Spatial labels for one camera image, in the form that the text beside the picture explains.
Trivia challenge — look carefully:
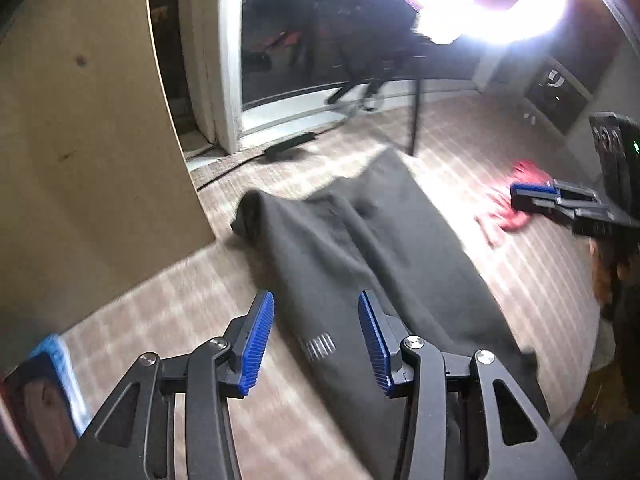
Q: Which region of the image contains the brown garment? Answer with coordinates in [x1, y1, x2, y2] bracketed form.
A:
[22, 382, 68, 461]

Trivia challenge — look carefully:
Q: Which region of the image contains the dark glass window pane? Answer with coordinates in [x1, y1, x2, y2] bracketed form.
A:
[240, 0, 481, 116]

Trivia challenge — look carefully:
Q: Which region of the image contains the bright lamp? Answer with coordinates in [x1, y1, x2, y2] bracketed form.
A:
[377, 0, 571, 46]

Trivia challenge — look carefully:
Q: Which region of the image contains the dark grey shirt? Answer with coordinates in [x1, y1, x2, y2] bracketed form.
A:
[230, 147, 551, 480]

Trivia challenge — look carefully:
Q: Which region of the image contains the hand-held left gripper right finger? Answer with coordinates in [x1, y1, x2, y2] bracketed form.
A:
[358, 289, 578, 480]

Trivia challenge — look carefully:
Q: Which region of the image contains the black tripod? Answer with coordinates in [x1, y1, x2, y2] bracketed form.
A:
[327, 30, 451, 156]

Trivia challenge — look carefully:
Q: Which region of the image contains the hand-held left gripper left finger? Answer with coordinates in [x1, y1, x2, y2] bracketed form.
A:
[57, 290, 276, 480]

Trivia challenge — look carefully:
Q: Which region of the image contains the white window frame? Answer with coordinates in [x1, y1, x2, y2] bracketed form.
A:
[177, 0, 246, 156]

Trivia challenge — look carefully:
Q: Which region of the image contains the pink garment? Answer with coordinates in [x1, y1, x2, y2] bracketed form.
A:
[474, 160, 556, 248]

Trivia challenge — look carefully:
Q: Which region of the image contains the pile of folded clothes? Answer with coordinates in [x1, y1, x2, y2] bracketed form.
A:
[30, 334, 93, 436]

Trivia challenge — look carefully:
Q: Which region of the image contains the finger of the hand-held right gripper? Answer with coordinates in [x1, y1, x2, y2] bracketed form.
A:
[511, 195, 617, 237]
[510, 180, 598, 201]

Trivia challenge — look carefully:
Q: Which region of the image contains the black power cable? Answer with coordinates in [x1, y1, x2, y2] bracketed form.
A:
[192, 105, 361, 193]

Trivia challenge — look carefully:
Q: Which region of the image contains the person's right hand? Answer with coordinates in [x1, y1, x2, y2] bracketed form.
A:
[591, 240, 633, 312]

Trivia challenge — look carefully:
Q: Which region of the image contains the black power adapter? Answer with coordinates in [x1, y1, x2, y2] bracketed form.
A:
[264, 132, 317, 162]

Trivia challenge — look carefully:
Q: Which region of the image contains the dark printed box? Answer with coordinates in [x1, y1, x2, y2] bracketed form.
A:
[517, 57, 596, 136]

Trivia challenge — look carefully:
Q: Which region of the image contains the wooden board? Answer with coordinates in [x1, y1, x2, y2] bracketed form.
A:
[0, 0, 216, 346]

